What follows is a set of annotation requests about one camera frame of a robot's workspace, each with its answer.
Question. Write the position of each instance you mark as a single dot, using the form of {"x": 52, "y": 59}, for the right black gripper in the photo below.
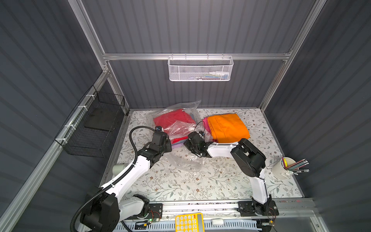
{"x": 192, "y": 142}

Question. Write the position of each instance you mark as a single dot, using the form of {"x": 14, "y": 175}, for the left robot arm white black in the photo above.
{"x": 103, "y": 209}

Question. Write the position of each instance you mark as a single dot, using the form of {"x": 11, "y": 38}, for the clear plastic vacuum bag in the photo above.
{"x": 181, "y": 157}

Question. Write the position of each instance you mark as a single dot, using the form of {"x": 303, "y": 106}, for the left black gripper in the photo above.
{"x": 165, "y": 143}

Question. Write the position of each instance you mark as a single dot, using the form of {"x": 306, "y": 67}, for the orange trousers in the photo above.
{"x": 227, "y": 128}

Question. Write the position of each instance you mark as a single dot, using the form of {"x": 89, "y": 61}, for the lilac folded garment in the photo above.
{"x": 180, "y": 140}

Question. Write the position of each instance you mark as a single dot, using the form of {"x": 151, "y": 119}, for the pink trousers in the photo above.
{"x": 208, "y": 130}

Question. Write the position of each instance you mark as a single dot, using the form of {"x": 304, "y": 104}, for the yellow calculator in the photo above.
{"x": 189, "y": 223}

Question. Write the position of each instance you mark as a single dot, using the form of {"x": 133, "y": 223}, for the black wire mesh basket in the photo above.
{"x": 93, "y": 130}

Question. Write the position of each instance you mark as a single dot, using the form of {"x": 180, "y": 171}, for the red garment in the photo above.
{"x": 176, "y": 123}

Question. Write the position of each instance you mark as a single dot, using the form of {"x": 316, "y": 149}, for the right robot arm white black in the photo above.
{"x": 249, "y": 158}

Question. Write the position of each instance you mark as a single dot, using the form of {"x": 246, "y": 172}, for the white bottle in basket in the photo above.
{"x": 220, "y": 74}

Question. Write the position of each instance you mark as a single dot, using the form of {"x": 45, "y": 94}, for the pale green vacuum pump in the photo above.
{"x": 117, "y": 169}

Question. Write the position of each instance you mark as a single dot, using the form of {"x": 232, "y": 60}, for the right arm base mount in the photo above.
{"x": 254, "y": 208}

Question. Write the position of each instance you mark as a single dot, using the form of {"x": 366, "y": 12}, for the small white box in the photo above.
{"x": 217, "y": 222}

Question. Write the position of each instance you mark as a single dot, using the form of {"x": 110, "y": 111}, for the white wire mesh basket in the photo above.
{"x": 196, "y": 69}

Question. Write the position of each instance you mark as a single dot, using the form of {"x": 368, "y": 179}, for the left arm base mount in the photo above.
{"x": 139, "y": 207}

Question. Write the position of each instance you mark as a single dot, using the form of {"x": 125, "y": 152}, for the cup with pens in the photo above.
{"x": 288, "y": 167}

